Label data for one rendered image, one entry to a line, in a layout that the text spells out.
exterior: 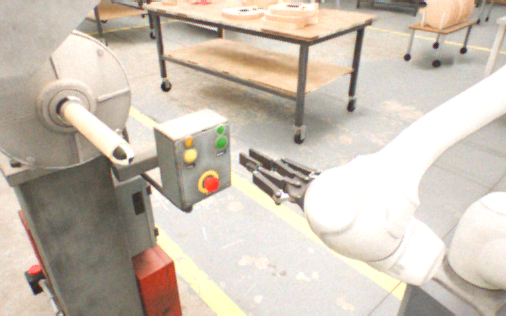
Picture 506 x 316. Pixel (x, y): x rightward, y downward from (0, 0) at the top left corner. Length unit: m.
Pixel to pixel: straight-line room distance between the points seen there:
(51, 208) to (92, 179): 0.11
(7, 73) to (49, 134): 0.35
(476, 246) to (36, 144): 0.97
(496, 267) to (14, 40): 0.99
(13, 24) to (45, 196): 0.63
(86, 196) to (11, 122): 0.35
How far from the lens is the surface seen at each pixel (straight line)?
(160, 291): 1.31
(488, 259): 1.05
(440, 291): 1.15
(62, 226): 1.03
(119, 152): 0.52
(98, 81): 0.73
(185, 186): 0.90
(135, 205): 1.12
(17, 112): 0.71
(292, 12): 2.91
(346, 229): 0.45
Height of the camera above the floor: 1.51
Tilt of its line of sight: 31 degrees down
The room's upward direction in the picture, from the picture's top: straight up
